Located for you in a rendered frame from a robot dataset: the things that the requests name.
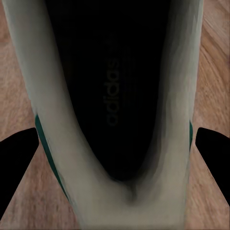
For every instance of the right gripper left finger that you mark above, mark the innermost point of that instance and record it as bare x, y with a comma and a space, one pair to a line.
16, 152

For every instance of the gym shoe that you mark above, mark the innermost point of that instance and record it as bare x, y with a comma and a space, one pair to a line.
112, 87

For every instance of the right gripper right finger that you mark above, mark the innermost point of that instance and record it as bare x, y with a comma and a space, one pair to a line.
215, 150

